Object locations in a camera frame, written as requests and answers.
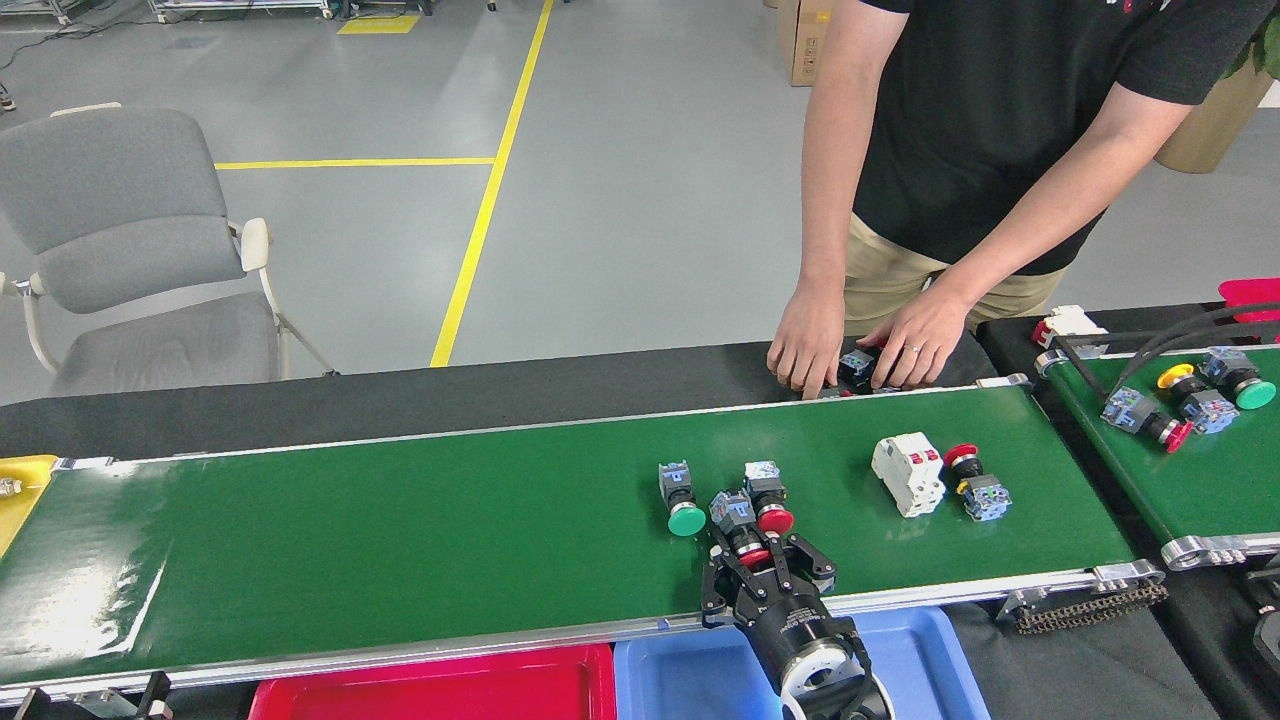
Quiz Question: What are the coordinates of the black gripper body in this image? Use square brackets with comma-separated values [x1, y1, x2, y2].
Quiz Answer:
[733, 570, 859, 681]

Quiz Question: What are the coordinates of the person's left hand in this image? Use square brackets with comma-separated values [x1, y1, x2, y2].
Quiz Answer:
[858, 285, 973, 391]

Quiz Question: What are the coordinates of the person's right hand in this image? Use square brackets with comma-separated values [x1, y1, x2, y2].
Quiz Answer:
[767, 283, 847, 401]

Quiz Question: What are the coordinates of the short green conveyor belt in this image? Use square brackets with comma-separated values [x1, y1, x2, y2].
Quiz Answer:
[1035, 340, 1280, 573]

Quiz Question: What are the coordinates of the white metal wheeled rack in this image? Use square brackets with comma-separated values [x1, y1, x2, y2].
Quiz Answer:
[0, 0, 76, 26]
[148, 0, 336, 23]

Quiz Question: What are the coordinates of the red mushroom push button switch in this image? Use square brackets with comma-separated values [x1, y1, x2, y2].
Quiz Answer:
[1100, 387, 1194, 454]
[742, 460, 796, 538]
[942, 443, 1013, 523]
[708, 488, 773, 569]

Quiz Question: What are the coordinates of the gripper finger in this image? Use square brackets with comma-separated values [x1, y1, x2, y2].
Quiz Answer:
[768, 533, 839, 596]
[700, 545, 751, 629]

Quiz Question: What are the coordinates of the brown cardboard box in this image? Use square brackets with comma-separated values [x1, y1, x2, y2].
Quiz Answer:
[777, 0, 836, 87]

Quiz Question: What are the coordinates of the black conveyor drive chain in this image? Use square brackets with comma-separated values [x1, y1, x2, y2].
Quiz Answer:
[1012, 582, 1169, 636]

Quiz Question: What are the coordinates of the yellow mushroom push button switch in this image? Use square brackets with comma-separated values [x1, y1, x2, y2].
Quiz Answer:
[1156, 362, 1241, 436]

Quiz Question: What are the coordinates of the long green conveyor belt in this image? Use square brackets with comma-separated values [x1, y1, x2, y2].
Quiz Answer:
[0, 375, 1166, 706]

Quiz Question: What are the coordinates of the green mushroom push button switch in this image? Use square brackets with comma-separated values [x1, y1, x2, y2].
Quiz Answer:
[658, 460, 708, 538]
[838, 348, 881, 393]
[1198, 345, 1278, 411]

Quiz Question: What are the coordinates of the yellow plastic bin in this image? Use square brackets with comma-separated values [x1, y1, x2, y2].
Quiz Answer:
[0, 455, 59, 556]

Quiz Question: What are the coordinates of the grey padded armchair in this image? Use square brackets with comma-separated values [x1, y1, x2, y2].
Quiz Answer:
[0, 102, 339, 398]

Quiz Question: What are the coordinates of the red parts tray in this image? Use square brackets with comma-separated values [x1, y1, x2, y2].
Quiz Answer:
[1218, 278, 1280, 323]

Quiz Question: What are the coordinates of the red plastic bin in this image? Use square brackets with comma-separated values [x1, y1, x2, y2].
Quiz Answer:
[247, 643, 618, 720]

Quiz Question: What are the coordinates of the potted plant in brown pot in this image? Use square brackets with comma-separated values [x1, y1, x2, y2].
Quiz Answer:
[1153, 15, 1280, 175]

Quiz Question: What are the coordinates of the white circuit breaker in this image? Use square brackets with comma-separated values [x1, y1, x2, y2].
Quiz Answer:
[1032, 305, 1109, 349]
[870, 432, 947, 519]

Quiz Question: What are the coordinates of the blue plastic bin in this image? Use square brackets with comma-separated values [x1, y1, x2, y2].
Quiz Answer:
[613, 605, 991, 720]

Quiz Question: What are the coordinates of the black triangular guide bracket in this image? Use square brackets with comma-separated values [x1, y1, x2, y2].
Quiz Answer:
[1050, 303, 1280, 401]

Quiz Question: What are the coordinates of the person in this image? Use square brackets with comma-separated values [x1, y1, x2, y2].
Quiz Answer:
[797, 0, 1280, 341]

